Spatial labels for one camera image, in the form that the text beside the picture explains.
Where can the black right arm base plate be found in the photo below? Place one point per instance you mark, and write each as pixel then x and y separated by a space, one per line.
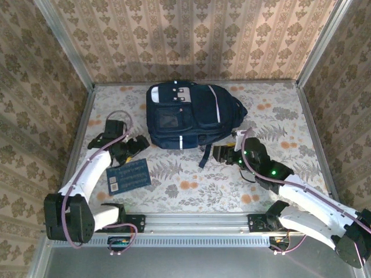
pixel 256 224

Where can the steel cover sheet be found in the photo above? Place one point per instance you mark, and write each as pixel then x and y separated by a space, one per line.
pixel 188 263

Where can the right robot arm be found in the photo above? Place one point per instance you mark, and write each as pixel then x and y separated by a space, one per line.
pixel 313 202

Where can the slotted metal vent strip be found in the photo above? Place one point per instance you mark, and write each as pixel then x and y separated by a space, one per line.
pixel 188 241

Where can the aluminium side rail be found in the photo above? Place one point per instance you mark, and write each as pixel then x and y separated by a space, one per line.
pixel 83 121
pixel 311 121

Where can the black controller board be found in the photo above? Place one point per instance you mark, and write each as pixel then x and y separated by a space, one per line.
pixel 279 243
pixel 119 244

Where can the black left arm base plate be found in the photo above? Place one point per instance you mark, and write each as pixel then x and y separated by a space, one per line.
pixel 136 223

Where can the dark blue booklet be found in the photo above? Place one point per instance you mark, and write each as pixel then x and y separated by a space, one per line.
pixel 130 178

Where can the aluminium frame post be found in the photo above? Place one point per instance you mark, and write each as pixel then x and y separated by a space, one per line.
pixel 321 43
pixel 66 49

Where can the aluminium back rail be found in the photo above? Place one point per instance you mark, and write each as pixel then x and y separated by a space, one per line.
pixel 246 82

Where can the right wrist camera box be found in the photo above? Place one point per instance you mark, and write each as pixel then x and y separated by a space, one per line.
pixel 239 140

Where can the floral table cover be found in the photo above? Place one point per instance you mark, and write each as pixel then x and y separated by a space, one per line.
pixel 261 95

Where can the navy blue backpack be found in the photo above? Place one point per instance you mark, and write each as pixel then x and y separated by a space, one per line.
pixel 203 116

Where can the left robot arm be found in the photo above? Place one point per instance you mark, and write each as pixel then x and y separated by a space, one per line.
pixel 87 173

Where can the aluminium front rail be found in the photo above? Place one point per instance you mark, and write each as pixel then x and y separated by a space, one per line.
pixel 197 223

